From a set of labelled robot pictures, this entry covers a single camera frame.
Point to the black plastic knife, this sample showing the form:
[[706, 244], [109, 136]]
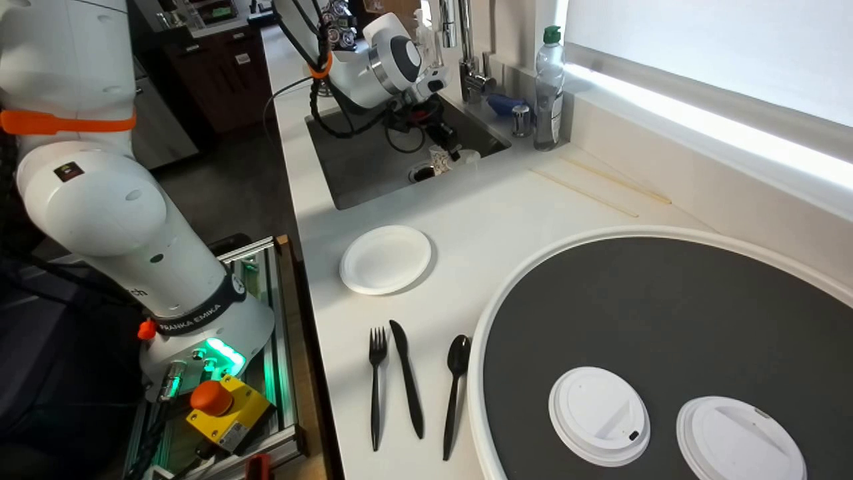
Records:
[[405, 376]]

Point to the yellow emergency stop box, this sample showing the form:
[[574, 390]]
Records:
[[227, 418]]

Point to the chrome gooseneck faucet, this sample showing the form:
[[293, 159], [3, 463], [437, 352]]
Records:
[[481, 80]]

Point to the black plastic spoon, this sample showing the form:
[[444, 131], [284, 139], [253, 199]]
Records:
[[457, 356]]

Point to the small chrome dispenser knob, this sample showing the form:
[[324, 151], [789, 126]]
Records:
[[521, 122]]

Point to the white round plate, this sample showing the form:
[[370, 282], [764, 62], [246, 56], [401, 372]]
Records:
[[388, 259]]

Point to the blue sponge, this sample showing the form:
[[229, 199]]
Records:
[[501, 106]]

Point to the brown wooden cabinet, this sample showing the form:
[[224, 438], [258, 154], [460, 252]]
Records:
[[216, 80]]

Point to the grey metal cabinet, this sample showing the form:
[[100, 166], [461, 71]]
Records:
[[160, 123]]

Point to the white plastic cup lid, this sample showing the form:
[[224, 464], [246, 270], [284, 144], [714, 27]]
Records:
[[601, 418], [737, 444]]

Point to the black fabric bag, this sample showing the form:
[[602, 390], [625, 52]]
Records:
[[61, 375]]

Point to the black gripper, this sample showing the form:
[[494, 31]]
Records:
[[440, 123]]

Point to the stainless steel sink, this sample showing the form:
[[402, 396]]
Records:
[[354, 170]]

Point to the black plastic fork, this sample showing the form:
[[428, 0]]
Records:
[[376, 390]]

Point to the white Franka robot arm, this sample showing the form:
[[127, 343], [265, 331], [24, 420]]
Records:
[[96, 204]]

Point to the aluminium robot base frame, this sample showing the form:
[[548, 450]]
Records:
[[284, 356]]

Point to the plastic bottle with green cap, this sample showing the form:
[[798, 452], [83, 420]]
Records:
[[550, 98]]

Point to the round black tray white rim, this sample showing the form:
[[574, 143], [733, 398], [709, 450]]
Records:
[[666, 320]]

